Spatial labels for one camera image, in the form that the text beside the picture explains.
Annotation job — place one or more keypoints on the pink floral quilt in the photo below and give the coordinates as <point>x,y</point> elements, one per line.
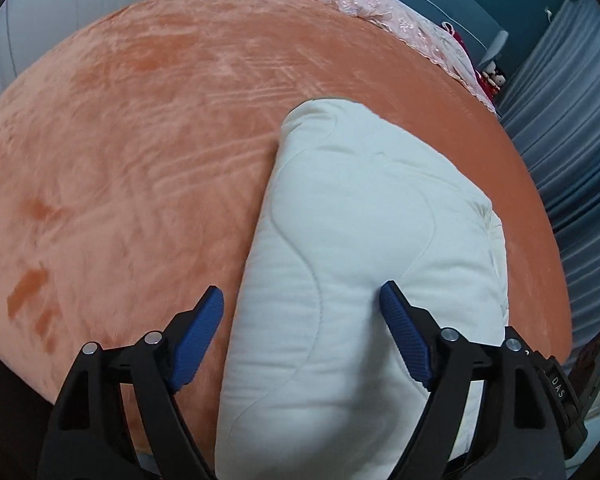
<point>380,0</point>

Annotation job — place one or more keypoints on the orange plush bed blanket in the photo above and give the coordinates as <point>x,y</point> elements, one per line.
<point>130,160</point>

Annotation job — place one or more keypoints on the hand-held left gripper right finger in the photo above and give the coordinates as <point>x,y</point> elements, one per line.
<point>405,335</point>

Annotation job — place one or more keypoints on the cream quilted garment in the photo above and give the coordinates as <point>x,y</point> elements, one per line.
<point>360,220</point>

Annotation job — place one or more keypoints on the white wardrobe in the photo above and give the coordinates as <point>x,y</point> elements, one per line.
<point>40,5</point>

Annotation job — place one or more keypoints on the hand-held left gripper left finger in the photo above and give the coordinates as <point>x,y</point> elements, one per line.
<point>200,340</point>

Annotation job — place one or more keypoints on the grey curtain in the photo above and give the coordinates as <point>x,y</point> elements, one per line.
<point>570,135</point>

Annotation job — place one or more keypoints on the small plush doll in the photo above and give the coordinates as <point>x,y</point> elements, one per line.
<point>494,76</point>

